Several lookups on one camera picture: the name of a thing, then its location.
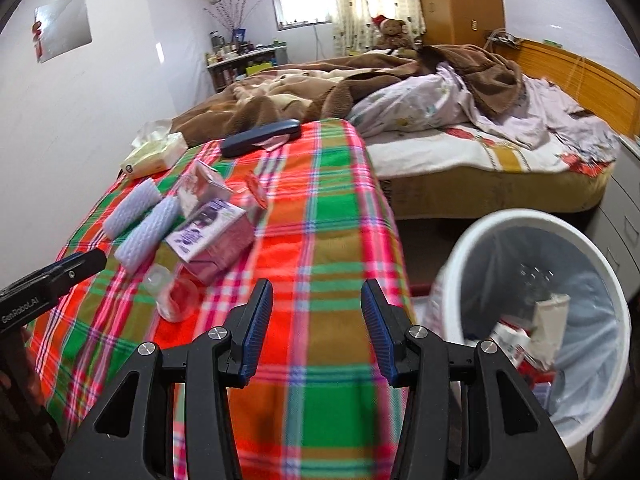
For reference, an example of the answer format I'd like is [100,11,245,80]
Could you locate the brown blanket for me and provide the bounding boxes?
[172,44,526,136]

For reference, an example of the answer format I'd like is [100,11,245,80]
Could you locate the power strip with chargers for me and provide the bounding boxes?
[485,30,521,48]

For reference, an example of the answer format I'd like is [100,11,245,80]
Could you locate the cluttered shelf unit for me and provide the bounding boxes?
[206,45,290,93]

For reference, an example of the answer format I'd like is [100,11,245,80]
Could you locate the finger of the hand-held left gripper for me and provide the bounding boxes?
[30,250,108,292]

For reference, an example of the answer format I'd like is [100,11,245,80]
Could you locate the grey drawer nightstand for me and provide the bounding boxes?
[595,137,640,281]

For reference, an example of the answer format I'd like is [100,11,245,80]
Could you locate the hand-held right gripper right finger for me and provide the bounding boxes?
[361,279,576,480]

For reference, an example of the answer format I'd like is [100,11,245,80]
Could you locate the branches in blue vase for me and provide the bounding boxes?
[202,0,263,43]

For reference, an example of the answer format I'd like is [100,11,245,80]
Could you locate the wooden wardrobe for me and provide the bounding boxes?
[412,0,506,46]

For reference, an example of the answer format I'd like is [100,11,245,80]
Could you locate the plaid cloth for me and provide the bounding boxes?
[25,117,416,480]

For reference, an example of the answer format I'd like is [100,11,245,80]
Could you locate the patterned bed sheet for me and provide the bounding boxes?
[367,125,616,221]

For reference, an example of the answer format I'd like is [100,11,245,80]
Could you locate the white foam net sleeve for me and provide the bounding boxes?
[102,180,163,238]
[115,195,181,271]

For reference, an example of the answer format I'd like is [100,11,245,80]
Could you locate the clear plastic cup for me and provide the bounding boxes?
[145,264,199,323]

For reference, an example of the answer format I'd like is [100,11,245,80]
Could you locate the white trash bin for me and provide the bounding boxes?
[425,209,632,456]
[450,225,623,421]

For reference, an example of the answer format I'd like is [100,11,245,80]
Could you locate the window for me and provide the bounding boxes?
[271,0,333,31]

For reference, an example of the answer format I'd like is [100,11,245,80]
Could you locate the red hanging ornament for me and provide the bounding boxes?
[31,20,46,61]

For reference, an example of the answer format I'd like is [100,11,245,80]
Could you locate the brown teddy bear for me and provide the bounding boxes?
[372,14,416,51]

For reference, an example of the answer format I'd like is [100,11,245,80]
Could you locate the red can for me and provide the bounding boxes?
[500,327,557,386]

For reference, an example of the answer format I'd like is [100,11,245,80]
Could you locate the white carton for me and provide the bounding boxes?
[529,294,571,366]

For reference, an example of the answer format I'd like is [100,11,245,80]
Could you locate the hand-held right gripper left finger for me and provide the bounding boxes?
[50,279,275,480]

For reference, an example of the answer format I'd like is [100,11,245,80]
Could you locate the wooden bed headboard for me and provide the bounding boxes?
[492,35,640,138]

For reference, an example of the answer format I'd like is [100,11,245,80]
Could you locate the patterned curtain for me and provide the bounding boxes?
[322,0,426,56]

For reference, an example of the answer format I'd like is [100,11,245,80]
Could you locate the tissue pack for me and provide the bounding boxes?
[121,119,189,177]

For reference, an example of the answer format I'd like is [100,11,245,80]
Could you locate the dark blue glasses case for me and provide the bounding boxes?
[220,119,302,158]

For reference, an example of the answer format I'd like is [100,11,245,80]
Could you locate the silver wall panel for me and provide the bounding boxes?
[35,0,93,63]

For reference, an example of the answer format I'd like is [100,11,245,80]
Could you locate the pink box purple print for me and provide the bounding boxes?
[165,199,256,283]

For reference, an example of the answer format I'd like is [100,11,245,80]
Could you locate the pale pink box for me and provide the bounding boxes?
[177,159,235,218]

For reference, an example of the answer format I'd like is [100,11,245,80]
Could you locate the pink plastic wrapper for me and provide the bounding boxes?
[244,170,269,209]

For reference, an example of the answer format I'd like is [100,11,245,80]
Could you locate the white floral quilt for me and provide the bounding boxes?
[347,62,621,163]

